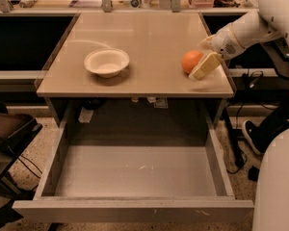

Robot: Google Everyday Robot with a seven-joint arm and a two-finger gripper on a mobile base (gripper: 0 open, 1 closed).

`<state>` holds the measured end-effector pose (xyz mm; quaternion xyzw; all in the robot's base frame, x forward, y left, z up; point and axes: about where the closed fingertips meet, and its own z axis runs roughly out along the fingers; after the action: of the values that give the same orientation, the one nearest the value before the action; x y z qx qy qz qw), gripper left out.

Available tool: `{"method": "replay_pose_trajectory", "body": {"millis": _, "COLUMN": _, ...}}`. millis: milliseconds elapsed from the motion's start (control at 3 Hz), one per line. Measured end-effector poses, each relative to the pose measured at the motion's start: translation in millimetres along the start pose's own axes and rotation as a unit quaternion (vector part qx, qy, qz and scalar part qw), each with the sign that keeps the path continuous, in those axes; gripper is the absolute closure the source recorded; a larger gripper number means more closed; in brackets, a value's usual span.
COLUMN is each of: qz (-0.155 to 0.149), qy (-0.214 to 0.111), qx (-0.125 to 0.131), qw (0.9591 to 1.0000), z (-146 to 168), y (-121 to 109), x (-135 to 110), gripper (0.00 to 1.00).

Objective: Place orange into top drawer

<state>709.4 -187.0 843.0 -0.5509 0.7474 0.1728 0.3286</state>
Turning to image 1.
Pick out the grey cabinet with glossy top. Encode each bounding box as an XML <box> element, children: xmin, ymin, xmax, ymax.
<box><xmin>34</xmin><ymin>12</ymin><xmax>237</xmax><ymax>127</ymax></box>

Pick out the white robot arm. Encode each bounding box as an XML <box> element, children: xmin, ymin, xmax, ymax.
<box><xmin>190</xmin><ymin>0</ymin><xmax>289</xmax><ymax>231</ymax></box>

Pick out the orange fruit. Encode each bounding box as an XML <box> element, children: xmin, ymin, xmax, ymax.
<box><xmin>181</xmin><ymin>50</ymin><xmax>203</xmax><ymax>74</ymax></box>

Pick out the white paper bowl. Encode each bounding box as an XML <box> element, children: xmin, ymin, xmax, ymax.
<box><xmin>84</xmin><ymin>48</ymin><xmax>130</xmax><ymax>78</ymax></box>

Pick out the grey open top drawer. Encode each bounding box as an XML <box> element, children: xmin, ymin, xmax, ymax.
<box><xmin>13</xmin><ymin>110</ymin><xmax>253</xmax><ymax>223</ymax></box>

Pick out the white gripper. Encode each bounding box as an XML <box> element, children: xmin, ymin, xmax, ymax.
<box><xmin>189</xmin><ymin>24</ymin><xmax>239</xmax><ymax>81</ymax></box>

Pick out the black and white shoe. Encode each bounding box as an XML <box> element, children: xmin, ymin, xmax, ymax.
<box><xmin>242</xmin><ymin>120</ymin><xmax>270</xmax><ymax>155</ymax></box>

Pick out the black floor cable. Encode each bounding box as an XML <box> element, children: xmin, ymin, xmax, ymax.
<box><xmin>17</xmin><ymin>154</ymin><xmax>43</xmax><ymax>180</ymax></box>

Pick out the black tray on side table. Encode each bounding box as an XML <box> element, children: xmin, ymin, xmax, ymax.
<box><xmin>0</xmin><ymin>102</ymin><xmax>41</xmax><ymax>155</ymax></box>

